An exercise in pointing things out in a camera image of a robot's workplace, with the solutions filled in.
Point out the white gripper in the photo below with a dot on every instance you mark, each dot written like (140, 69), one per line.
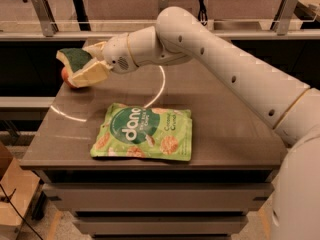
(115, 54)

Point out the green and yellow sponge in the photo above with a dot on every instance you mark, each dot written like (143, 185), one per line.
(73, 59)

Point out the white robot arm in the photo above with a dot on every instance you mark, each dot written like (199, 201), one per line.
(288, 106)

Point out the red apple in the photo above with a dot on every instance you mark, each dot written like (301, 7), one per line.
(65, 78)

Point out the green rice chips bag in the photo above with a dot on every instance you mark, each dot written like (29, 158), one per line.
(147, 133)

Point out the cardboard box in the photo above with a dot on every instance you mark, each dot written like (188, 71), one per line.
(17, 190)

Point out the grey drawer cabinet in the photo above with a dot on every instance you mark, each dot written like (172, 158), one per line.
(234, 158)

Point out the left metal rail bracket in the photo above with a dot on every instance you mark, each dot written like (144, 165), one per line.
(45, 17)

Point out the metal rail bracket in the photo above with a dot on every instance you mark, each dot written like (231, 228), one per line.
(281, 26)
(162, 4)
(45, 17)

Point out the middle metal rail bracket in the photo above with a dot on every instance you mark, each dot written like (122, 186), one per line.
(162, 4)

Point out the right metal rail bracket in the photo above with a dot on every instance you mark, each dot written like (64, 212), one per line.
(281, 26)

